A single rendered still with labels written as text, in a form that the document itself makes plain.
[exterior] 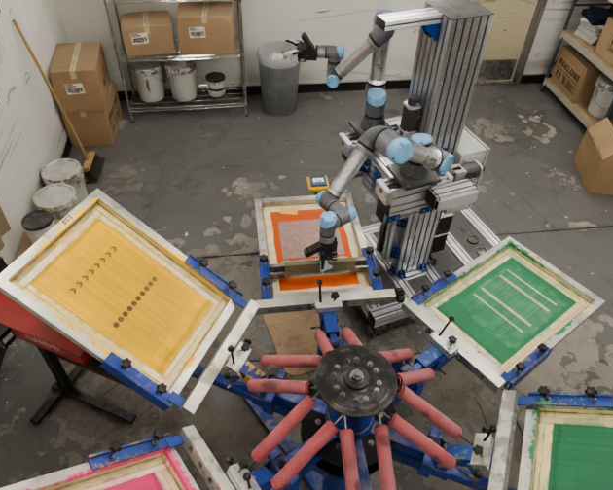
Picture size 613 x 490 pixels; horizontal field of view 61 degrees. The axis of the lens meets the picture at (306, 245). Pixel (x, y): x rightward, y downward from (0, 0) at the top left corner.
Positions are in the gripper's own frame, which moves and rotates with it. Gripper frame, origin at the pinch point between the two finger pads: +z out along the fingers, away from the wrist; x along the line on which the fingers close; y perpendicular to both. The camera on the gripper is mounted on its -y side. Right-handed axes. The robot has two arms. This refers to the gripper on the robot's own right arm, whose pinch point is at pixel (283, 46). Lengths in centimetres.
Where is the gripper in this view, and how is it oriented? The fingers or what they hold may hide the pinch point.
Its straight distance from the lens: 324.9
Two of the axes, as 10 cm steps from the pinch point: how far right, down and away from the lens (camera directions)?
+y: -0.2, 6.1, 7.9
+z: -10.0, -0.6, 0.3
